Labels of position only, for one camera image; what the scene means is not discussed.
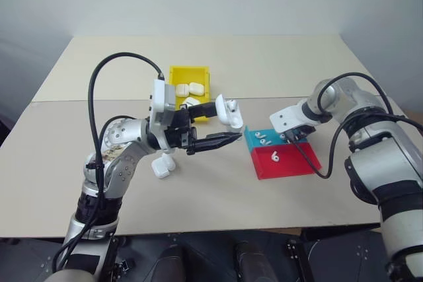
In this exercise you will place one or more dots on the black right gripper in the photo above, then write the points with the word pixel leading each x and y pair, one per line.
pixel 302 131

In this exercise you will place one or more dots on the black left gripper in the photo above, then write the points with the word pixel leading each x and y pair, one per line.
pixel 175 136

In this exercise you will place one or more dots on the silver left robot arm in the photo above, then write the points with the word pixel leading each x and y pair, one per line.
pixel 122 133

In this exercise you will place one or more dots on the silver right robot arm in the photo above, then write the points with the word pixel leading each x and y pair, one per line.
pixel 380 136

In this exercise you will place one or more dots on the yellow plastic bin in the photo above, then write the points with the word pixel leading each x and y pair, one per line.
pixel 175 74

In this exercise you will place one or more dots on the red plastic tray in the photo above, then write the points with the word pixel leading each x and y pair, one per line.
pixel 291 164

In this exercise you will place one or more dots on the blue plastic tray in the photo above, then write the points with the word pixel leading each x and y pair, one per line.
pixel 251 143

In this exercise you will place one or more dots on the dark rounded shape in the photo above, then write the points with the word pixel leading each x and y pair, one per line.
pixel 246 262
pixel 172 263

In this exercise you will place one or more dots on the black panel with screws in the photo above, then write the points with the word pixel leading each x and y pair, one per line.
pixel 347 259
pixel 26 255

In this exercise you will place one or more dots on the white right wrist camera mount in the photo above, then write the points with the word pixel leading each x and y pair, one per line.
pixel 287 117

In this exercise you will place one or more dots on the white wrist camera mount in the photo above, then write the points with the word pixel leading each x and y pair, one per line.
pixel 158 97
pixel 287 117

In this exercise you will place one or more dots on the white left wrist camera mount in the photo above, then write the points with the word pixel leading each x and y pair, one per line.
pixel 158 97

